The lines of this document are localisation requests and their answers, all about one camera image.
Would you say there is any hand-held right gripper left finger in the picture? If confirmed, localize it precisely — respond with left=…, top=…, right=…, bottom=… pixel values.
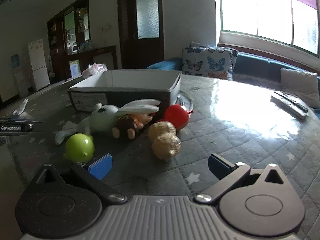
left=32, top=153, right=128, bottom=205

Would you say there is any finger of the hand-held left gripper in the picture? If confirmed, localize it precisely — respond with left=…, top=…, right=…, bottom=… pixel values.
left=26, top=120, right=43, bottom=133

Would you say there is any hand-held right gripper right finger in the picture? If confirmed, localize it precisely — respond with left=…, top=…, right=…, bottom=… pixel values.
left=194, top=153, right=288, bottom=204

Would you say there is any green apple toy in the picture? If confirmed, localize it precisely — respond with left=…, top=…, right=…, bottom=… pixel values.
left=64, top=134, right=95, bottom=162

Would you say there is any doll figure with red buns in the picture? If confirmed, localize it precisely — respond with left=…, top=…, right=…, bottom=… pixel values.
left=111, top=114, right=154, bottom=139

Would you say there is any white rabbit toy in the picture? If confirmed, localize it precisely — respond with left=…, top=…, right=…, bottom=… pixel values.
left=54, top=99, right=160, bottom=146

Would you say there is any white-lined cardboard box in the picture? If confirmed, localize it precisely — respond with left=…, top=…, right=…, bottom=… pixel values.
left=67, top=69, right=182, bottom=112

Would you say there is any crumpled white tissue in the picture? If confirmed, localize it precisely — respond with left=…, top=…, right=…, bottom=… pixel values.
left=13, top=99, right=29, bottom=115

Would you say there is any white drawer unit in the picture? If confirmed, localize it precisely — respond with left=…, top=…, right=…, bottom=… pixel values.
left=12, top=69, right=29, bottom=98

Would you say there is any white refrigerator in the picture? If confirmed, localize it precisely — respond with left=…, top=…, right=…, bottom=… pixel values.
left=27, top=39, right=50, bottom=92

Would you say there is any round red toy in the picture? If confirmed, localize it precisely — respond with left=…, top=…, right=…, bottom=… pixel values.
left=160, top=104, right=195, bottom=130

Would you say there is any white plastic bag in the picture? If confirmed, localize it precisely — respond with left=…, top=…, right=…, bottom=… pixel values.
left=82, top=62, right=108, bottom=78

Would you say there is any dark wooden cabinet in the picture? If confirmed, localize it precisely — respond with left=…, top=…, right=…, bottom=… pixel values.
left=47, top=0, right=118, bottom=82

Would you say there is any grey remote control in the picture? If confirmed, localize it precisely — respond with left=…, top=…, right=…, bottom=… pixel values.
left=271, top=94, right=307, bottom=119

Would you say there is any dark remote control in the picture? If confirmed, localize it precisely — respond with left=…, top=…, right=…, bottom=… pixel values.
left=274, top=90, right=309, bottom=113

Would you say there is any butterfly print cushion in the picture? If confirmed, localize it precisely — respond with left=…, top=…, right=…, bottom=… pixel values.
left=182, top=42, right=239, bottom=80

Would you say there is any dark blue sofa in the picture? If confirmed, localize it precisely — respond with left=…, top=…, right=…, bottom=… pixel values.
left=232, top=51, right=320, bottom=118

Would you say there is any blue plastic chair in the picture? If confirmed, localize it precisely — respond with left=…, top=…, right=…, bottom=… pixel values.
left=147, top=57, right=183, bottom=71

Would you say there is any white pillow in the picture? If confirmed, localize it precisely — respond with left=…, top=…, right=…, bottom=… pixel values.
left=280, top=68, right=319, bottom=109

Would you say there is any dark wooden door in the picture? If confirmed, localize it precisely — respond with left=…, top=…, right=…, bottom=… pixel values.
left=117, top=0, right=165, bottom=70

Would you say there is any large window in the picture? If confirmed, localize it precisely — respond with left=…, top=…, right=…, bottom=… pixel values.
left=219, top=0, right=320, bottom=55

